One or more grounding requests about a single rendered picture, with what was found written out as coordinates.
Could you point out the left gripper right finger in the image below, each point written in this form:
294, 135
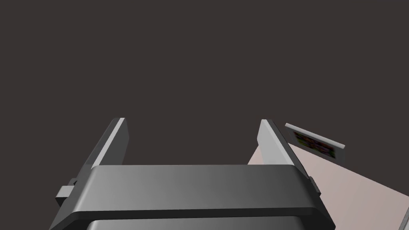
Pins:
274, 147

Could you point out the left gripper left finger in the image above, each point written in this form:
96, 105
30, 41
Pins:
113, 145

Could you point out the framed wall picture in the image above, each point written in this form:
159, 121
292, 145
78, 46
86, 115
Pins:
316, 145

